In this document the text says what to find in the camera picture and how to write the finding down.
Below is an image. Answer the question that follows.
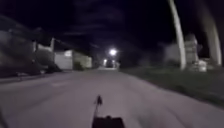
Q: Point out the grey asphalt road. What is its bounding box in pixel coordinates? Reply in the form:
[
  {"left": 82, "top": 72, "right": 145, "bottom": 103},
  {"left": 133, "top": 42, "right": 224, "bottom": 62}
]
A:
[{"left": 0, "top": 67, "right": 224, "bottom": 128}]

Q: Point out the pale pole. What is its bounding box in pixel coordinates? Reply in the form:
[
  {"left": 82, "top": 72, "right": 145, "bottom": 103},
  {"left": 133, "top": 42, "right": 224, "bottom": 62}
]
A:
[
  {"left": 195, "top": 0, "right": 223, "bottom": 68},
  {"left": 167, "top": 0, "right": 188, "bottom": 71}
]

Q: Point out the pale boundary wall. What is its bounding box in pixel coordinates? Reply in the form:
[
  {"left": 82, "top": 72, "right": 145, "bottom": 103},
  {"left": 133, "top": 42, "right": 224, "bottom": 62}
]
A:
[{"left": 33, "top": 37, "right": 94, "bottom": 72}]

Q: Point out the grass verge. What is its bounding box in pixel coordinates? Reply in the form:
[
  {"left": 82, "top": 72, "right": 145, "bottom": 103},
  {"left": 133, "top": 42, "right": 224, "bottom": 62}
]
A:
[{"left": 119, "top": 64, "right": 224, "bottom": 108}]

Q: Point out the robot's own part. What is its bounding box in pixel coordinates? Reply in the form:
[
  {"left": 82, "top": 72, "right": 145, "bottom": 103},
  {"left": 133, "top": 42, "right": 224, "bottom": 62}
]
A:
[{"left": 91, "top": 94, "right": 126, "bottom": 128}]

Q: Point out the pale building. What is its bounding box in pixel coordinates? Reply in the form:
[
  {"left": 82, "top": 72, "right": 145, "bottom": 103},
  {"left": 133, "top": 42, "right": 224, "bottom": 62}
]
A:
[{"left": 162, "top": 32, "right": 209, "bottom": 73}]

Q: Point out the distant street lamp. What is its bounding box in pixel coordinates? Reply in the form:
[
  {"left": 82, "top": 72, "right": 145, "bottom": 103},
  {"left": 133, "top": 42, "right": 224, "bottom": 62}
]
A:
[{"left": 107, "top": 47, "right": 120, "bottom": 58}]

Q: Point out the dark building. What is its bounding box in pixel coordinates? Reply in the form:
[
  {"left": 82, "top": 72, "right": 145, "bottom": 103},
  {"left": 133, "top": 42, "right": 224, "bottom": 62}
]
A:
[{"left": 0, "top": 14, "right": 56, "bottom": 78}]

